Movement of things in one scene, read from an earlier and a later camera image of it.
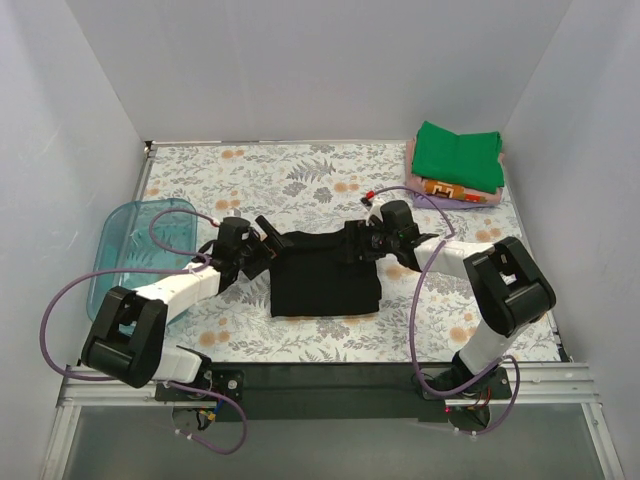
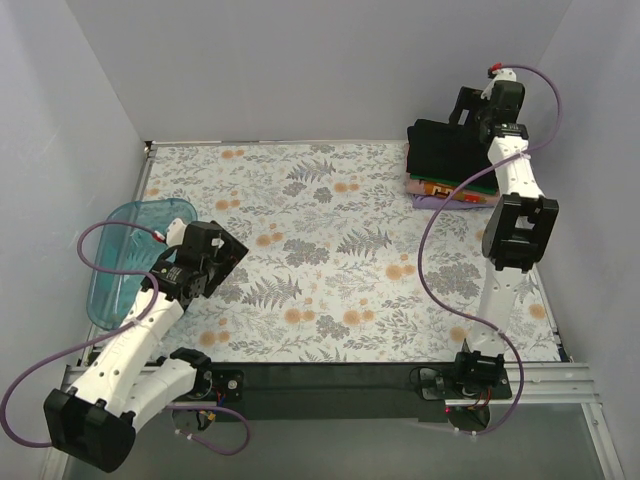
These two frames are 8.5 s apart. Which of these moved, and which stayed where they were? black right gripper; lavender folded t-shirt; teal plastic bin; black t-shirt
Moved: black t-shirt; black right gripper
Stayed: teal plastic bin; lavender folded t-shirt
